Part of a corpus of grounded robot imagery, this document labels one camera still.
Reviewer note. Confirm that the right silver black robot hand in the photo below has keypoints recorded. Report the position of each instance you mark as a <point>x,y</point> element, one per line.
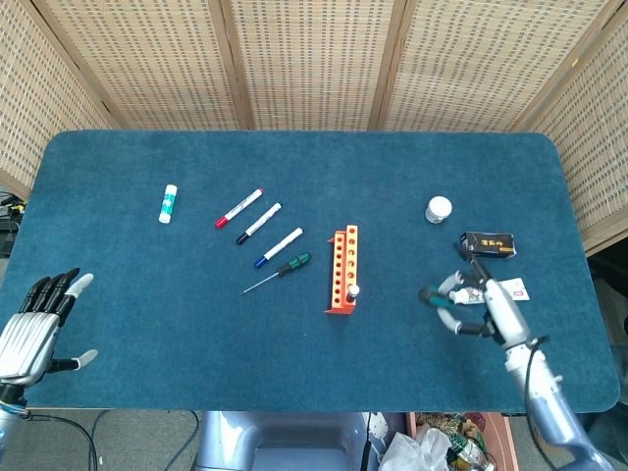
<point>507,314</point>

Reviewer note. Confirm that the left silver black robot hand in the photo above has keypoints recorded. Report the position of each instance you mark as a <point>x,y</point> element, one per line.
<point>29,338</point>

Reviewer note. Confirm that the thick-shaft green black screwdriver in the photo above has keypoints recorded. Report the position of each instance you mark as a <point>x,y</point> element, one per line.
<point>434,297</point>

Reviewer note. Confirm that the black silver precision screwdriver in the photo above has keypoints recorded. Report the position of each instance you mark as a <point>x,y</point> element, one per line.
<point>353,293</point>

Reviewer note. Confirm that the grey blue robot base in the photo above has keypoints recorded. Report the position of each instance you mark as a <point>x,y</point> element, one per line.
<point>289,441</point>

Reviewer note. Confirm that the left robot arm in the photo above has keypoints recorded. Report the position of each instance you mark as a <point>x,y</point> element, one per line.
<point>7,422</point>

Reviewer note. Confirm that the orange tool rack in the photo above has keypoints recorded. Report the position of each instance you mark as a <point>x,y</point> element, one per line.
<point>345,255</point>

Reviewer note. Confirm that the white floral toothpaste tube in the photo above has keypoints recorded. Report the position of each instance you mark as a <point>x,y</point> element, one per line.
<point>517,289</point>

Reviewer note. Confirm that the black cardboard box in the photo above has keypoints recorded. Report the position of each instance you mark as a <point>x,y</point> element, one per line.
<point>490,244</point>

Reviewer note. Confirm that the white round jar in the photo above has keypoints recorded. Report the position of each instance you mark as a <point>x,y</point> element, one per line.
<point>438,208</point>

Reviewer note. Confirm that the pink storage box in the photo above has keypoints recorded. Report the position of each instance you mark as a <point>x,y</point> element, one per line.
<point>505,441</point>

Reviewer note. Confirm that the white plastic bag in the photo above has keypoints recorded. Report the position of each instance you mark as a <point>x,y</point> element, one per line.
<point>417,451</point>

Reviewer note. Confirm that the white green glue stick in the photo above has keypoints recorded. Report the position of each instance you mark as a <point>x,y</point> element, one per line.
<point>168,204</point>

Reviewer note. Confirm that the thin-shaft green black screwdriver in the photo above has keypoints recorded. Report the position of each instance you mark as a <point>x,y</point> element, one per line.
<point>294,262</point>

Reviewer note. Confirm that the blue cap whiteboard marker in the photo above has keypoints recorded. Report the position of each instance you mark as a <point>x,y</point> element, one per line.
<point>278,246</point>

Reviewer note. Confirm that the red cap whiteboard marker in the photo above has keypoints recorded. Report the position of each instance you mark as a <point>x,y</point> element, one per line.
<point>239,208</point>

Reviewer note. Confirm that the blue carpet table mat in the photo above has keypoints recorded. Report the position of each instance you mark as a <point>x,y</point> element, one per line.
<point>294,172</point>

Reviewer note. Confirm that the black cap whiteboard marker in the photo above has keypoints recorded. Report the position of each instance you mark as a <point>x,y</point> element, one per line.
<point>258,223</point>

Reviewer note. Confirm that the woven wooden folding screen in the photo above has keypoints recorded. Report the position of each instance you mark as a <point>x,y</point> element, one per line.
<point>314,59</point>

